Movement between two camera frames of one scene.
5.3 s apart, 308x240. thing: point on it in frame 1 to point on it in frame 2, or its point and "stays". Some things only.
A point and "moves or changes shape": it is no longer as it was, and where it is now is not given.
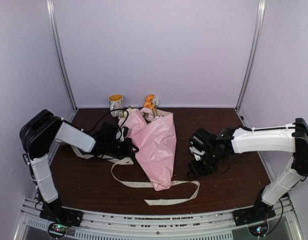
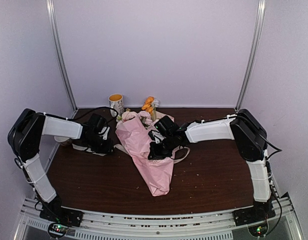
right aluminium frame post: x=255 y=51 stays
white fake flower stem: x=156 y=102 stays
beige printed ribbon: x=124 y=160 to x=119 y=146
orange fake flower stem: x=149 y=102 moves or changes shape
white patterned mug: x=116 y=102 stays
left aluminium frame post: x=51 y=7 stays
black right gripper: x=195 y=170 to x=155 y=153
